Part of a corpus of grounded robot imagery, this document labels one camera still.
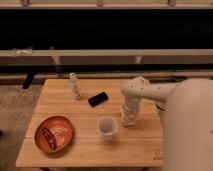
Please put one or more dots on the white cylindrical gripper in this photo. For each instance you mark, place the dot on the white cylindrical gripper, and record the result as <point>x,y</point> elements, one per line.
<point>130,110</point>

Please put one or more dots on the black rectangular block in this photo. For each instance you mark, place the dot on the black rectangular block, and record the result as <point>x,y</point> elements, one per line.
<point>98,99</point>

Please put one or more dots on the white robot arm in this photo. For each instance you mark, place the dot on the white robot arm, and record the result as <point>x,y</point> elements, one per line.
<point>188,120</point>

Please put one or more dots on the white paper cup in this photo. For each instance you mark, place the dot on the white paper cup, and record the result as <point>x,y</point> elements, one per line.
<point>107,127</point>

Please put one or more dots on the wooden table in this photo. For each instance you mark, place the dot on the wooden table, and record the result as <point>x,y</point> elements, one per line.
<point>137,146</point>

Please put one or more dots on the clear plastic bottle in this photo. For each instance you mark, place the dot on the clear plastic bottle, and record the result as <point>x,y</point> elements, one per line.
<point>75,86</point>

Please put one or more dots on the orange bowl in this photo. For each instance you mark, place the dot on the orange bowl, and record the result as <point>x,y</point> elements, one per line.
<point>60,127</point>

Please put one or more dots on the red wrapped snack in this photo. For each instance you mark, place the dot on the red wrapped snack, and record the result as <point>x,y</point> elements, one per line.
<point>49,137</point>

